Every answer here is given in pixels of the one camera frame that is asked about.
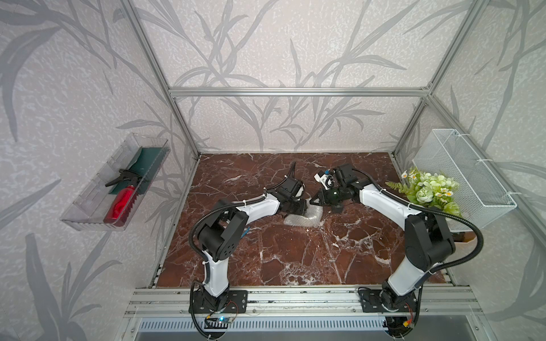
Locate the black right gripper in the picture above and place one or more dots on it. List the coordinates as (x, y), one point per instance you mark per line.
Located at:
(321, 199)

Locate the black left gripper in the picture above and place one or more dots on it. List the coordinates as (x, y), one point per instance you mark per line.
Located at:
(303, 207)

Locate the clear bubble wrap sheet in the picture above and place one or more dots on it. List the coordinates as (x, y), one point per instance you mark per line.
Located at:
(311, 218)

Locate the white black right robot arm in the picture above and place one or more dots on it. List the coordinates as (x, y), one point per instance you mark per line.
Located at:
(428, 241)

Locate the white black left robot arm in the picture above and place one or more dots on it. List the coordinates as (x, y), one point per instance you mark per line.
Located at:
(216, 235)

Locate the green white artificial flowers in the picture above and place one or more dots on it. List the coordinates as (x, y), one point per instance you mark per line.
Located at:
(429, 190)

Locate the green card in tray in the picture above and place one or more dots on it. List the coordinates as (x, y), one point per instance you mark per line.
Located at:
(146, 162)

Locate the green circuit board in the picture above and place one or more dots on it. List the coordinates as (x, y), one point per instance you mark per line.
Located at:
(219, 322)

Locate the red black pruning shears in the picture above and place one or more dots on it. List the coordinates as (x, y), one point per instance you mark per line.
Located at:
(119, 211)

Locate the blue garden fork wooden handle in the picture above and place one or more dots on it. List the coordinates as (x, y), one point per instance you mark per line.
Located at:
(245, 232)

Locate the white wire mesh basket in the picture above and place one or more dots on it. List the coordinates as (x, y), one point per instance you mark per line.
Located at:
(480, 196)

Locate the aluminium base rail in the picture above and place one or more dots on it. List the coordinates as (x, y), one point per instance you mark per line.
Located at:
(279, 301)

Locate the clear plastic wall tray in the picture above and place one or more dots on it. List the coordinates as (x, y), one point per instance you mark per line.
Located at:
(109, 201)

